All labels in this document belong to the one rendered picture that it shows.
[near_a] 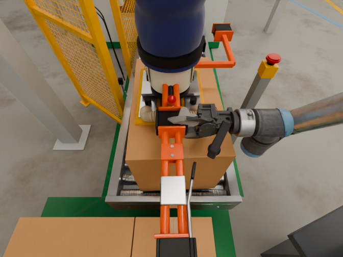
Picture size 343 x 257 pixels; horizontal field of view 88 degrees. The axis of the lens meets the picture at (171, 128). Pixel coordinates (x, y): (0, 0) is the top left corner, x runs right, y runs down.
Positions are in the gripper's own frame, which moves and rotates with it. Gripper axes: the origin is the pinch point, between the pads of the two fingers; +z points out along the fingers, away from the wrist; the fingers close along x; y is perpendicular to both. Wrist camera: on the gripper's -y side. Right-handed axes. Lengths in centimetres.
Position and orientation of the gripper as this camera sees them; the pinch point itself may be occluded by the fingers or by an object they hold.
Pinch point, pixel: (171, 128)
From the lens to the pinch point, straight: 55.6
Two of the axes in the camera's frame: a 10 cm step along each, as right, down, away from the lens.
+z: -10.0, 0.0, 0.0
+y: 0.0, -8.2, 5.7
